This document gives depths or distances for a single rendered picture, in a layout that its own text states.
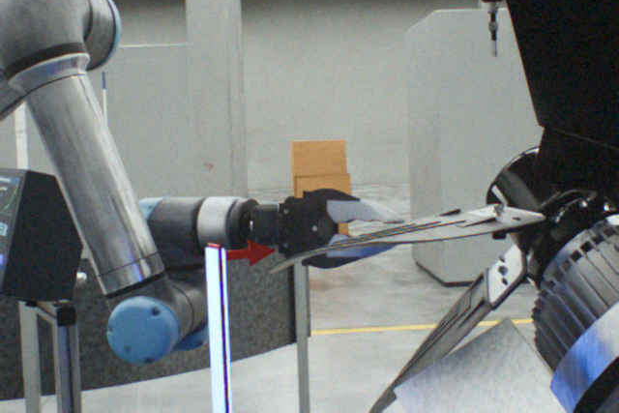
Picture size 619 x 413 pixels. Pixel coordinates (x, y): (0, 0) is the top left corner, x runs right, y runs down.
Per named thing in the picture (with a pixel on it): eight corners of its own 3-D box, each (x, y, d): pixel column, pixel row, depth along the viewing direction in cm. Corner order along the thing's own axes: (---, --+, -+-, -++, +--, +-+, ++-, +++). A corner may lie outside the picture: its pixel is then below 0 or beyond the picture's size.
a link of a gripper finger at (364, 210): (414, 196, 101) (341, 201, 105) (399, 195, 96) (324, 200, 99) (416, 222, 101) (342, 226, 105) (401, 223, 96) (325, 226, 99)
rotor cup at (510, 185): (663, 218, 99) (594, 146, 107) (602, 197, 89) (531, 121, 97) (579, 301, 105) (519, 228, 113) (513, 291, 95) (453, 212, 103)
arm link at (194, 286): (134, 360, 104) (131, 271, 104) (160, 338, 115) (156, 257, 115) (197, 360, 103) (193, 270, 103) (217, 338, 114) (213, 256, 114)
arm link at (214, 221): (197, 195, 105) (196, 262, 104) (230, 195, 103) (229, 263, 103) (226, 197, 112) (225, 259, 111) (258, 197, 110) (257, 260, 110)
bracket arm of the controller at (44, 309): (77, 325, 124) (76, 305, 124) (56, 328, 122) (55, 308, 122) (40, 301, 144) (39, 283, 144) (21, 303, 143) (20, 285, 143)
